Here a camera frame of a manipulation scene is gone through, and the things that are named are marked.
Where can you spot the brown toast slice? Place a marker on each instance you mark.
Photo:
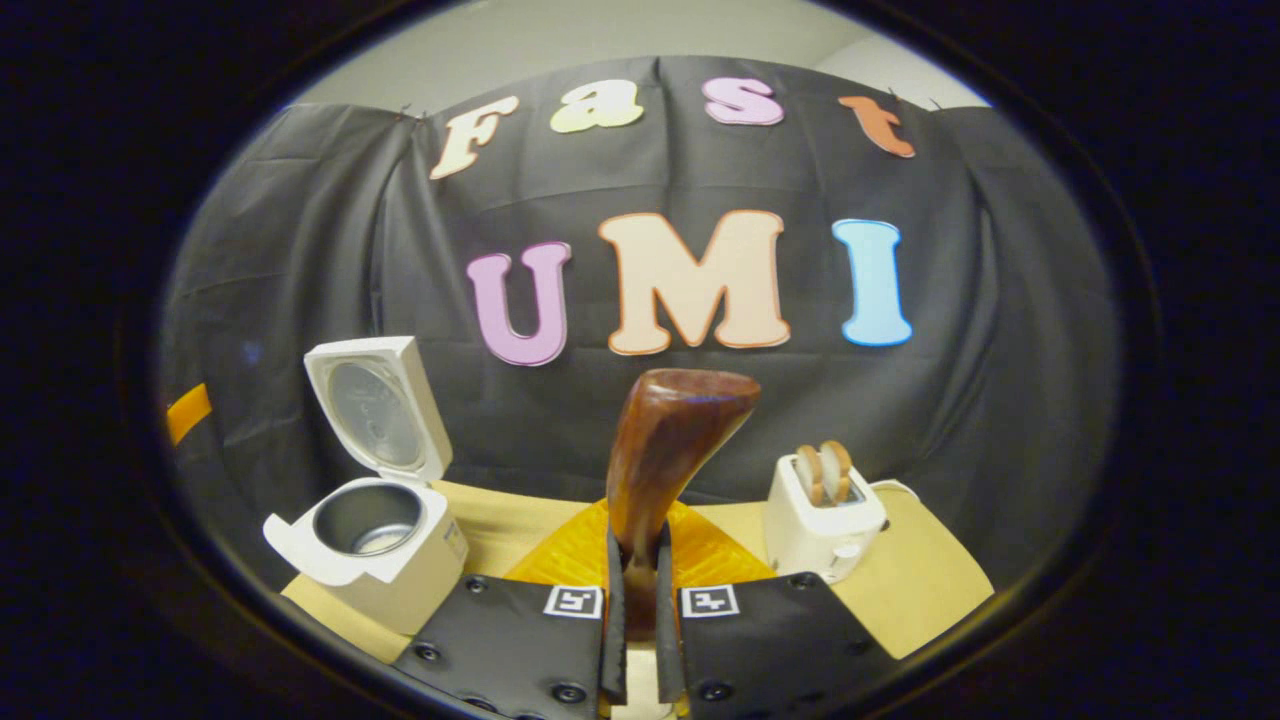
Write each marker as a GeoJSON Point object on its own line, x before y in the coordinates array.
{"type": "Point", "coordinates": [838, 468]}
{"type": "Point", "coordinates": [810, 475]}

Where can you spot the white rice cooker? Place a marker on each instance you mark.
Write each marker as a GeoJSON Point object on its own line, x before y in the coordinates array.
{"type": "Point", "coordinates": [400, 580]}

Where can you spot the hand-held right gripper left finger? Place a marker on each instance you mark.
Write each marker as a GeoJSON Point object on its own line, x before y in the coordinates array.
{"type": "Point", "coordinates": [520, 650]}

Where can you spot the black backdrop cloth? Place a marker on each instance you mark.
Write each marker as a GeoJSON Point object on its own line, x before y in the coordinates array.
{"type": "Point", "coordinates": [950, 380]}

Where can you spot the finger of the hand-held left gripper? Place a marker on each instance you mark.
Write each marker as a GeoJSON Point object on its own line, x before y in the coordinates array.
{"type": "Point", "coordinates": [188, 412]}

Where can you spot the brown wooden spoon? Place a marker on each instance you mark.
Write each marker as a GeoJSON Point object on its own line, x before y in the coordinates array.
{"type": "Point", "coordinates": [665, 440]}

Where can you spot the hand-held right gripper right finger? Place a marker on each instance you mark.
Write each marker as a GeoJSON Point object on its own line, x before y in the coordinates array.
{"type": "Point", "coordinates": [770, 650]}

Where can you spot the white toaster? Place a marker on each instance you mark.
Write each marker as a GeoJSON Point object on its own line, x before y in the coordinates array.
{"type": "Point", "coordinates": [815, 540]}

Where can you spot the cream rounded container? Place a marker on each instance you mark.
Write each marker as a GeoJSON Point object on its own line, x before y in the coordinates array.
{"type": "Point", "coordinates": [641, 690]}

